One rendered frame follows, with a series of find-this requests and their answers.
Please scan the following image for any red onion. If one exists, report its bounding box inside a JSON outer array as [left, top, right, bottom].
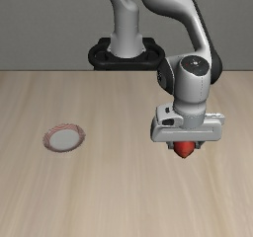
[[173, 141, 196, 160]]

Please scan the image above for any white plate with red rim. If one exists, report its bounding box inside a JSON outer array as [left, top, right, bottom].
[[42, 122, 87, 154]]

